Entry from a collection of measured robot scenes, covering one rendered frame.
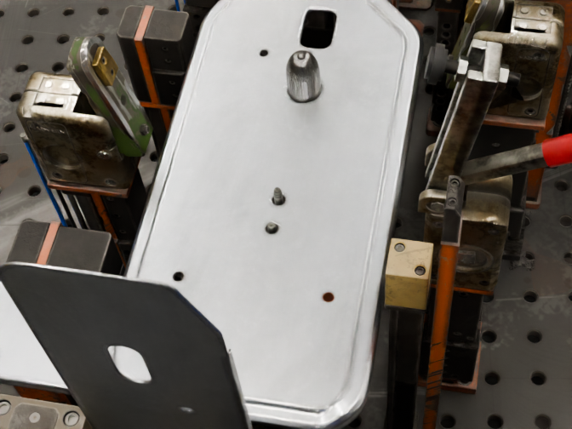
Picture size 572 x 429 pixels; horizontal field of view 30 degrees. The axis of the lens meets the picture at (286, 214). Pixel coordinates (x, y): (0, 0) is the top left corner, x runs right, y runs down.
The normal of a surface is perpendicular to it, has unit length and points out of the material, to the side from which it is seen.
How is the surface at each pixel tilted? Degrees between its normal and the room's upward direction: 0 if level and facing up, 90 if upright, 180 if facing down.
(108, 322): 90
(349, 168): 0
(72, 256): 0
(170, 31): 0
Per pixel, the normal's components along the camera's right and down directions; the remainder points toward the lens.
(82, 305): -0.19, 0.84
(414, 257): -0.07, -0.53
